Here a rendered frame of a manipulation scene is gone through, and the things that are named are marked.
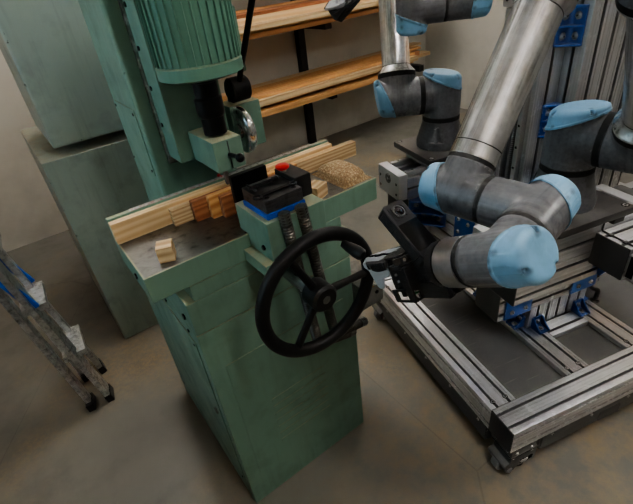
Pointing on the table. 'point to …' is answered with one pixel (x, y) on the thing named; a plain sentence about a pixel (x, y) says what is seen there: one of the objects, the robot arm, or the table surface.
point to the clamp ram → (246, 180)
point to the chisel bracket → (216, 149)
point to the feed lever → (234, 86)
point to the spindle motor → (191, 39)
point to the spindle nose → (210, 108)
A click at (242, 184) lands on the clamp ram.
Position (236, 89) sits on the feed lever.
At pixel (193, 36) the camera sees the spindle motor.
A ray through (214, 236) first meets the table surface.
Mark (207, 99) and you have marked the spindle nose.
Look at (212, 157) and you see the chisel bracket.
